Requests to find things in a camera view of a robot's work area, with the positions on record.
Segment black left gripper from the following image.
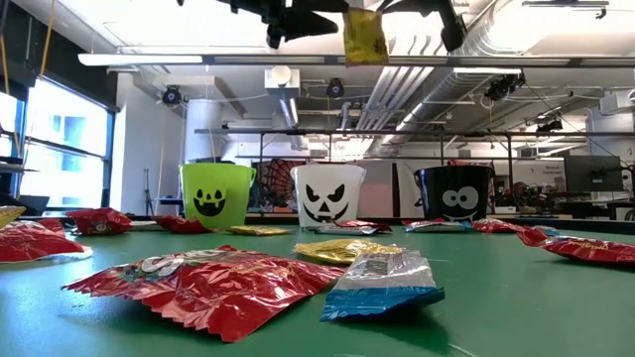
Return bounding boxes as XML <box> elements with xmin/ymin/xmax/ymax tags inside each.
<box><xmin>217</xmin><ymin>0</ymin><xmax>348</xmax><ymax>51</ymax></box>

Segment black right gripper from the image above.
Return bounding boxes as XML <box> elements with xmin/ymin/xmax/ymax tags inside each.
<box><xmin>381</xmin><ymin>0</ymin><xmax>468</xmax><ymax>54</ymax></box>

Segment yellow Sour Patch candy packet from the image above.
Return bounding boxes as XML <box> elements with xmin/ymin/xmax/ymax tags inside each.
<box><xmin>342</xmin><ymin>6</ymin><xmax>390</xmax><ymax>67</ymax></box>
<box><xmin>292</xmin><ymin>238</ymin><xmax>404</xmax><ymax>266</ymax></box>
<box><xmin>0</xmin><ymin>205</ymin><xmax>27</xmax><ymax>230</ymax></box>
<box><xmin>223</xmin><ymin>225</ymin><xmax>294</xmax><ymax>237</ymax></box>

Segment white halloween bucket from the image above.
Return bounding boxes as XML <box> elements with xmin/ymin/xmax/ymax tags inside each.
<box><xmin>290</xmin><ymin>163</ymin><xmax>367</xmax><ymax>229</ymax></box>

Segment green halloween bucket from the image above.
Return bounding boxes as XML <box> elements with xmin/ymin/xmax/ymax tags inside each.
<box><xmin>179</xmin><ymin>162</ymin><xmax>258</xmax><ymax>230</ymax></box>

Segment black halloween bucket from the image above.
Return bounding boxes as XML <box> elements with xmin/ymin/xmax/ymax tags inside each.
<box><xmin>414</xmin><ymin>165</ymin><xmax>496</xmax><ymax>223</ymax></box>

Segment white ceiling box unit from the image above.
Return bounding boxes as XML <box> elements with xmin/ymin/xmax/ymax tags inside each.
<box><xmin>264</xmin><ymin>64</ymin><xmax>302</xmax><ymax>98</ymax></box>

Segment black ceiling spotlight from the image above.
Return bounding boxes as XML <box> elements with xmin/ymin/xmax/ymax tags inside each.
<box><xmin>161</xmin><ymin>84</ymin><xmax>184</xmax><ymax>106</ymax></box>
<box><xmin>325</xmin><ymin>77</ymin><xmax>346</xmax><ymax>99</ymax></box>

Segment white round column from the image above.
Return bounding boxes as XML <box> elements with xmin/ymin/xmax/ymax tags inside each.
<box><xmin>184</xmin><ymin>98</ymin><xmax>223</xmax><ymax>164</ymax></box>

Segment spider web decoration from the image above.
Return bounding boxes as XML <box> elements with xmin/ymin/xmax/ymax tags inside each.
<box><xmin>252</xmin><ymin>158</ymin><xmax>295</xmax><ymax>214</ymax></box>

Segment white overhead light bar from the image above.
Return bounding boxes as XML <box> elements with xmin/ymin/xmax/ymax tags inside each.
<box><xmin>77</xmin><ymin>52</ymin><xmax>205</xmax><ymax>67</ymax></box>

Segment person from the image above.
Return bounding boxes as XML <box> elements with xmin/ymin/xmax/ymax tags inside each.
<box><xmin>510</xmin><ymin>180</ymin><xmax>535</xmax><ymax>207</ymax></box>

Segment black computer monitor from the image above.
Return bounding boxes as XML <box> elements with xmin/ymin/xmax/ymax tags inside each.
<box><xmin>564</xmin><ymin>155</ymin><xmax>625</xmax><ymax>193</ymax></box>

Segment large bright window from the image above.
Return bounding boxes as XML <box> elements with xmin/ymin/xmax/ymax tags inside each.
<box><xmin>0</xmin><ymin>76</ymin><xmax>118</xmax><ymax>214</ymax></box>

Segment silver ventilation duct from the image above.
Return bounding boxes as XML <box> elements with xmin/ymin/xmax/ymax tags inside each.
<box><xmin>369</xmin><ymin>0</ymin><xmax>527</xmax><ymax>158</ymax></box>

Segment black metal rack frame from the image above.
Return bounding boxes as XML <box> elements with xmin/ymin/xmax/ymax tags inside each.
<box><xmin>192</xmin><ymin>127</ymin><xmax>635</xmax><ymax>219</ymax></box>

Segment black ceiling camera cluster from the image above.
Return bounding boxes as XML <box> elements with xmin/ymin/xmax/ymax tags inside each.
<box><xmin>483</xmin><ymin>72</ymin><xmax>527</xmax><ymax>103</ymax></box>

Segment grey overhead rail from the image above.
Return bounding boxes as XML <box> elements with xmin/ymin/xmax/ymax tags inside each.
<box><xmin>202</xmin><ymin>54</ymin><xmax>635</xmax><ymax>69</ymax></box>

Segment white wall unit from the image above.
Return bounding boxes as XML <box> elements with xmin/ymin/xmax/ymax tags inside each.
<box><xmin>598</xmin><ymin>88</ymin><xmax>635</xmax><ymax>116</ymax></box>

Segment yellow hanging strap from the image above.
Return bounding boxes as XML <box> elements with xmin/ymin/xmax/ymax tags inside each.
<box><xmin>38</xmin><ymin>0</ymin><xmax>57</xmax><ymax>80</ymax></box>

